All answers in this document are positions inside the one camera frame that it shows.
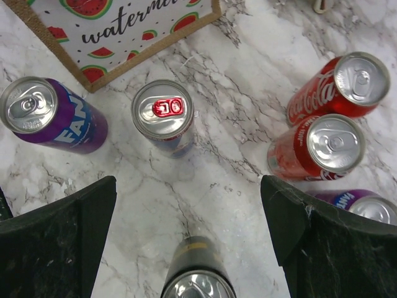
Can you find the red cola can rear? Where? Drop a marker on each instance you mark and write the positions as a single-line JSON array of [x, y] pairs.
[[352, 85]]

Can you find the brown canvas bag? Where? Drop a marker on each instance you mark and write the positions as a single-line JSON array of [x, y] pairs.
[[98, 41]]

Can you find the red cola can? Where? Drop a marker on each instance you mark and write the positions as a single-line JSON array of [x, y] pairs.
[[319, 148], [352, 85]]

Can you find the red cola can front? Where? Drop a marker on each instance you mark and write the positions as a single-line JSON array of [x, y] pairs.
[[319, 148]]

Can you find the purple fanta can rear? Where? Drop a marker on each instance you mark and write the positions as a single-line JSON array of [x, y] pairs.
[[361, 202]]

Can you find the purple fanta can front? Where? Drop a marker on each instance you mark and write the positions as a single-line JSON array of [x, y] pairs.
[[43, 111]]

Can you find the purple fanta can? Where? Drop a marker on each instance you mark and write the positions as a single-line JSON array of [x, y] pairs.
[[43, 111], [361, 202]]

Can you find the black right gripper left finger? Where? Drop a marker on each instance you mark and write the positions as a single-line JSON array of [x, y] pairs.
[[55, 250]]

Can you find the black yellow can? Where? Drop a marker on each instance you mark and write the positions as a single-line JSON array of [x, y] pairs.
[[197, 270]]

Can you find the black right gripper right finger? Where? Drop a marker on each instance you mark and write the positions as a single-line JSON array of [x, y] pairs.
[[326, 251]]

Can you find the silver blue energy drink can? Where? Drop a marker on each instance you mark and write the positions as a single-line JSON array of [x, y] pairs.
[[163, 112]]

